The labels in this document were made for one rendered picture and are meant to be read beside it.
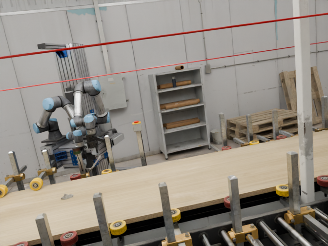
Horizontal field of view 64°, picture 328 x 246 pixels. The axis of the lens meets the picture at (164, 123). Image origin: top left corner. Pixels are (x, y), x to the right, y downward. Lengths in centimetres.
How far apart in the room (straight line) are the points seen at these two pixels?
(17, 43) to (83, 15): 116
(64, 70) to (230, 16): 359
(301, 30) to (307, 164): 67
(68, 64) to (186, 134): 296
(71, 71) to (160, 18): 252
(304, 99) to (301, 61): 19
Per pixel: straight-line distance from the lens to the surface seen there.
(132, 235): 151
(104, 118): 279
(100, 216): 120
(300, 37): 143
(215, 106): 544
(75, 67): 305
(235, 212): 131
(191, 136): 532
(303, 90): 145
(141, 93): 495
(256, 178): 170
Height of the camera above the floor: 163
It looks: 12 degrees down
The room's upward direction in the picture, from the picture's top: 9 degrees counter-clockwise
